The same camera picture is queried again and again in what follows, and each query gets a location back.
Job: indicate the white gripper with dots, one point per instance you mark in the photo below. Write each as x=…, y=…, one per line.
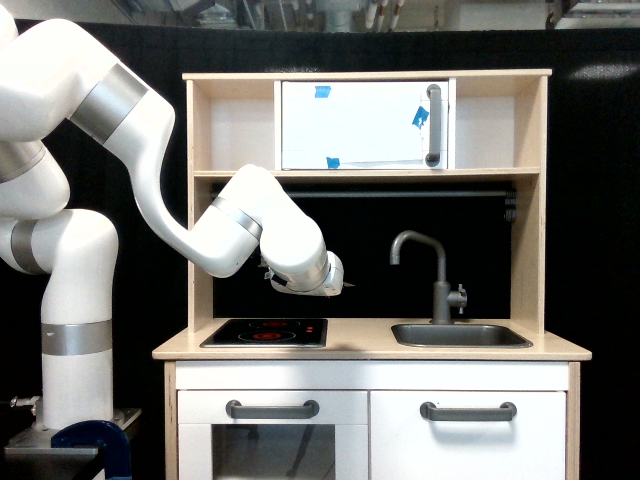
x=333, y=283

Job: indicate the grey toy faucet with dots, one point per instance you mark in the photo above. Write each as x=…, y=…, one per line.
x=444, y=298

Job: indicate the black toy stovetop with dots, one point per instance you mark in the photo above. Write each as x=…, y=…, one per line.
x=269, y=332

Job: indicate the grey sink basin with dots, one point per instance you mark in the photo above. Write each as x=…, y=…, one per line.
x=463, y=336

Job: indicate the wooden toy kitchen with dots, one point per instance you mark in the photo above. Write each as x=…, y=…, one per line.
x=508, y=126

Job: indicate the white oven door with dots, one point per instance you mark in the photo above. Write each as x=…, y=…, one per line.
x=331, y=445

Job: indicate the white microwave door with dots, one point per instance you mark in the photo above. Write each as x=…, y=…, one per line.
x=331, y=125

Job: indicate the white cabinet door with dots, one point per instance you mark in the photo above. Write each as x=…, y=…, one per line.
x=403, y=445

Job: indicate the blue C-clamp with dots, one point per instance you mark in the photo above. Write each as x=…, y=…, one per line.
x=108, y=437

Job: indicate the grey hanging rail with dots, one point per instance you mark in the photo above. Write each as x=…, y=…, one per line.
x=500, y=193

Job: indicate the grey oven door handle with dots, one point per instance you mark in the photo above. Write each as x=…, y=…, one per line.
x=307, y=410

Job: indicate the grey cabinet door handle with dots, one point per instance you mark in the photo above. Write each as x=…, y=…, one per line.
x=506, y=412

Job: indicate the grey microwave handle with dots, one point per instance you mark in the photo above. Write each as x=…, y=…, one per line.
x=434, y=151

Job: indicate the grey metal base plate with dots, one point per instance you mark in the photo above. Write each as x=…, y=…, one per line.
x=36, y=440

